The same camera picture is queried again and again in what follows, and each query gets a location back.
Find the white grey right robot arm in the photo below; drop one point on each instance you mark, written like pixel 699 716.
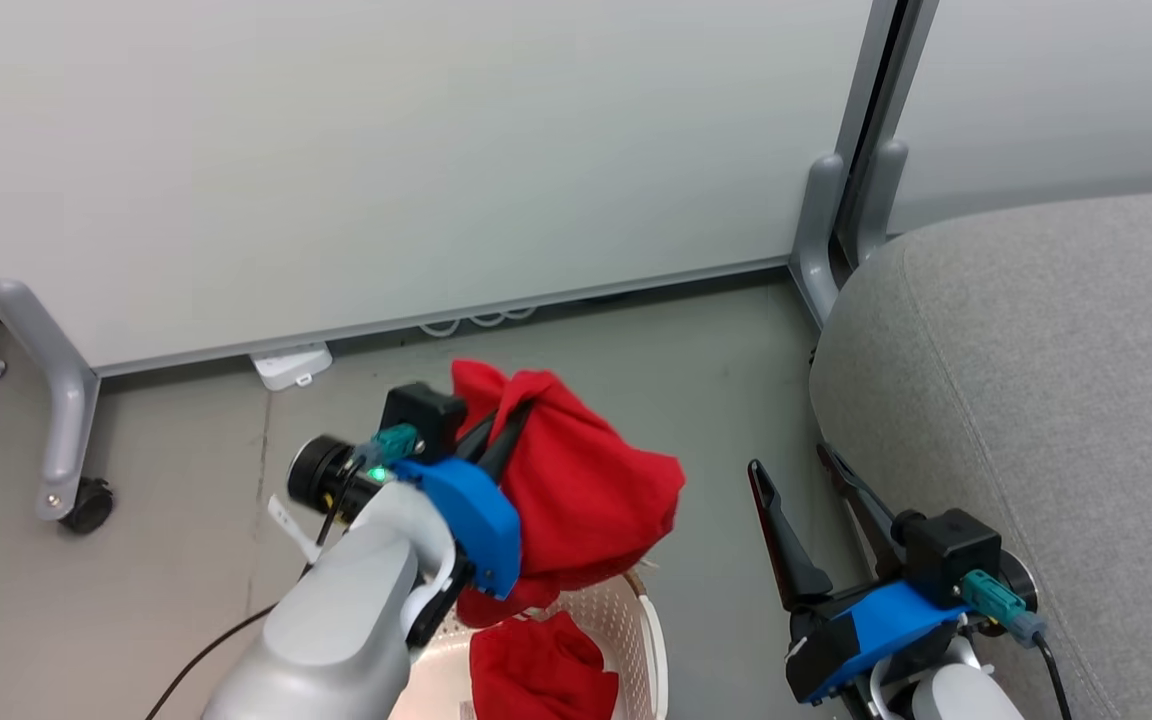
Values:
pixel 956 695

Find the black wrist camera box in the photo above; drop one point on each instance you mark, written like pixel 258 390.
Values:
pixel 948 550
pixel 423 415

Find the white power strip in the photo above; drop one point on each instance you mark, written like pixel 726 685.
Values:
pixel 291 366

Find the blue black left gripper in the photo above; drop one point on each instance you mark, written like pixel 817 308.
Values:
pixel 476 520

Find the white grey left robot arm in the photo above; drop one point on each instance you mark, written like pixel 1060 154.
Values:
pixel 336 620

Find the large white partition panel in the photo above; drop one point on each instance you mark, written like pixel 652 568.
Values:
pixel 386 150

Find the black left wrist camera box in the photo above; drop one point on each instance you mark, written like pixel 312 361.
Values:
pixel 423 415

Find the red garment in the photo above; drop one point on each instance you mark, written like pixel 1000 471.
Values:
pixel 536 670
pixel 586 490

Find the teal left camera connector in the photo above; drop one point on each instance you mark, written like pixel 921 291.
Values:
pixel 391 443

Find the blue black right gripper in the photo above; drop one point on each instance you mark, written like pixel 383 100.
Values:
pixel 876 625

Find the white perforated laundry basket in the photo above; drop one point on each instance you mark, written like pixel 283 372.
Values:
pixel 628 620

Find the teal camera connector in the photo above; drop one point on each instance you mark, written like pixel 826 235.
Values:
pixel 391 443
pixel 996 600

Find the teal right camera connector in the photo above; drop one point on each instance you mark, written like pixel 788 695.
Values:
pixel 996 600

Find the small white partition panel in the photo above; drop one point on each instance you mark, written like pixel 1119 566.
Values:
pixel 1056 90

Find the grey partition leg with caster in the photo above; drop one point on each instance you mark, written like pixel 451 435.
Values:
pixel 61 400

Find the grey fabric sofa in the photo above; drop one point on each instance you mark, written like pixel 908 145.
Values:
pixel 1086 400

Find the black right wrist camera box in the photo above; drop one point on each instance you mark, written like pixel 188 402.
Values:
pixel 948 550

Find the black caster wheel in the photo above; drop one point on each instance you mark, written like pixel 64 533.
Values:
pixel 89 506

